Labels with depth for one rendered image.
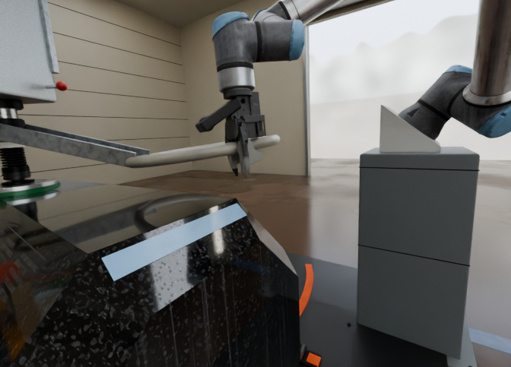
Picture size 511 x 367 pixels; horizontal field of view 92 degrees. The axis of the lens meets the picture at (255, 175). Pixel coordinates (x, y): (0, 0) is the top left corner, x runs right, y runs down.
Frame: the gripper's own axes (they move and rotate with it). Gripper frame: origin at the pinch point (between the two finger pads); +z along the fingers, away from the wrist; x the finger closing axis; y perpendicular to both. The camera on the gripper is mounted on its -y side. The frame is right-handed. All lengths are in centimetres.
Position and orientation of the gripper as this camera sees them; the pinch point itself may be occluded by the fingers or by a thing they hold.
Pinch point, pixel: (238, 172)
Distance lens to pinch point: 63.9
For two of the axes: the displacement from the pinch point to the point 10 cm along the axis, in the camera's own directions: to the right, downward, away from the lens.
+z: 1.0, 9.8, 1.5
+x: -5.1, -0.8, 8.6
